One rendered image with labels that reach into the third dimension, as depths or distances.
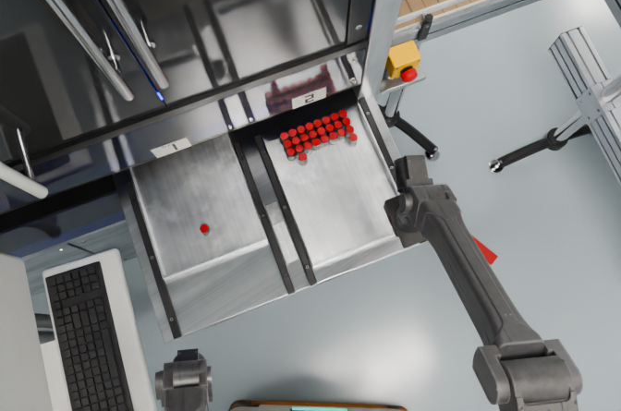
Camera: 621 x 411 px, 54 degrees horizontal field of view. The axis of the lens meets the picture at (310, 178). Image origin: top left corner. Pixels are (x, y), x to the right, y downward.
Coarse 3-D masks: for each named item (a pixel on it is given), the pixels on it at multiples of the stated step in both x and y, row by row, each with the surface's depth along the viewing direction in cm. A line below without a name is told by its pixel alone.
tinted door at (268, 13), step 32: (128, 0) 86; (160, 0) 88; (192, 0) 91; (224, 0) 94; (256, 0) 98; (288, 0) 101; (320, 0) 105; (160, 32) 96; (192, 32) 100; (224, 32) 103; (256, 32) 107; (288, 32) 112; (320, 32) 116; (160, 64) 105; (192, 64) 109; (224, 64) 114; (256, 64) 118; (192, 96) 121
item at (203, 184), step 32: (160, 160) 153; (192, 160) 153; (224, 160) 153; (160, 192) 151; (192, 192) 151; (224, 192) 151; (160, 224) 149; (192, 224) 149; (224, 224) 149; (256, 224) 149; (160, 256) 147; (192, 256) 147; (224, 256) 145
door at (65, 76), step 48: (0, 0) 76; (96, 0) 83; (0, 48) 85; (48, 48) 89; (0, 96) 96; (48, 96) 101; (96, 96) 107; (144, 96) 114; (0, 144) 111; (48, 144) 118
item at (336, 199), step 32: (288, 160) 153; (320, 160) 153; (352, 160) 153; (384, 160) 149; (288, 192) 151; (320, 192) 151; (352, 192) 151; (384, 192) 150; (320, 224) 148; (352, 224) 148; (384, 224) 148; (320, 256) 146
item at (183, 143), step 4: (180, 140) 137; (184, 140) 138; (188, 140) 139; (168, 144) 137; (172, 144) 138; (176, 144) 138; (180, 144) 139; (184, 144) 140; (188, 144) 141; (156, 148) 136; (160, 148) 137; (164, 148) 138; (168, 148) 139; (172, 148) 140; (180, 148) 141; (184, 148) 142; (152, 152) 138; (156, 152) 139; (160, 152) 140; (164, 152) 141; (168, 152) 141; (172, 152) 142; (156, 156) 141; (160, 156) 142
